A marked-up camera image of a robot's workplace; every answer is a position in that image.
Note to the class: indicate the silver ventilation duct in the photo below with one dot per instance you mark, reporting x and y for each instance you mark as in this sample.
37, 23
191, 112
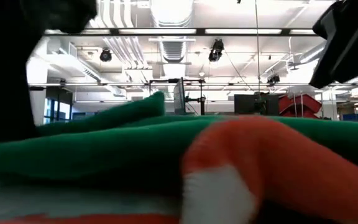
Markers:
172, 49

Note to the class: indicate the green dinosaur print towel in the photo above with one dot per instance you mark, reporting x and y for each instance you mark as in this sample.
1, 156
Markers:
135, 149

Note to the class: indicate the black rolling stand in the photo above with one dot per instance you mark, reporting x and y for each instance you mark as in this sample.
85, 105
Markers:
202, 105

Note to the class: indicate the red storage bins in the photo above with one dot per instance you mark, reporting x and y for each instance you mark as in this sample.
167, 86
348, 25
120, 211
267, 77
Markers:
303, 104

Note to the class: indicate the thin hanging pole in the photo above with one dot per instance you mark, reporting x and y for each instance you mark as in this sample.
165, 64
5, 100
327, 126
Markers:
257, 46

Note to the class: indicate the black ceiling spotlight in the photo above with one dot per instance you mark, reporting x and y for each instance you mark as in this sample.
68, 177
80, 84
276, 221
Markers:
273, 79
105, 55
216, 49

